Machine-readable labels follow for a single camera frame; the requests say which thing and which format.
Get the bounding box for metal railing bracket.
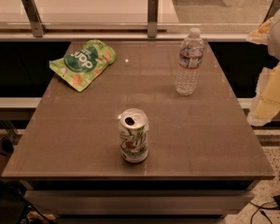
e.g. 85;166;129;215
21;0;46;37
147;0;159;38
263;0;280;21

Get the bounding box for left metal railing bracket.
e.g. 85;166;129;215
21;0;46;37

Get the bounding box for brown table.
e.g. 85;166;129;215
3;41;274;216

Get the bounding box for black cables on floor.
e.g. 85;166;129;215
248;166;280;224

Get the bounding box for middle metal railing bracket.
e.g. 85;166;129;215
147;0;159;38

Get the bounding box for green snack bag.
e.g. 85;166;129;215
49;39;117;92

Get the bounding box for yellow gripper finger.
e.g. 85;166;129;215
247;62;280;126
245;18;273;45

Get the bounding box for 7up soda can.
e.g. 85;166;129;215
119;108;149;163

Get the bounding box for right metal railing bracket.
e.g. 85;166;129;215
263;0;280;21

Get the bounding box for clear plastic water bottle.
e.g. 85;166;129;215
175;28;204;96

